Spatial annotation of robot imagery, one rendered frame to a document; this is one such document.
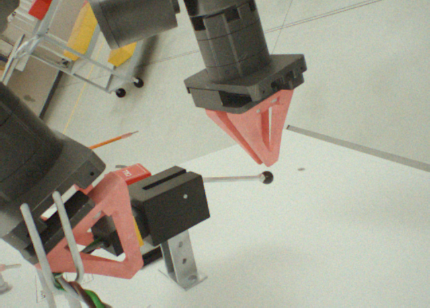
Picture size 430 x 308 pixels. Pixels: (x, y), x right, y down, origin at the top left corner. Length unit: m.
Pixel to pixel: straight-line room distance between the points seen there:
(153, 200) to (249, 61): 0.14
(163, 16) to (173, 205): 0.15
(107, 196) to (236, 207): 0.25
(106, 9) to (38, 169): 0.13
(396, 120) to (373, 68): 0.30
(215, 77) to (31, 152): 0.17
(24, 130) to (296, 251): 0.25
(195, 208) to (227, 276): 0.07
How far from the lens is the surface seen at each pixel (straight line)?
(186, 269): 0.39
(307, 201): 0.49
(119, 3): 0.35
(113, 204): 0.28
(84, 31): 4.23
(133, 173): 0.56
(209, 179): 0.39
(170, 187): 0.35
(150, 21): 0.36
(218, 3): 0.36
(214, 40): 0.37
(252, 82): 0.35
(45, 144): 0.28
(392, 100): 1.84
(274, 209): 0.48
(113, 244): 0.34
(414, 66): 1.87
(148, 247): 0.44
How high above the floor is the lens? 1.31
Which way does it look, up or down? 30 degrees down
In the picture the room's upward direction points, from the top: 64 degrees counter-clockwise
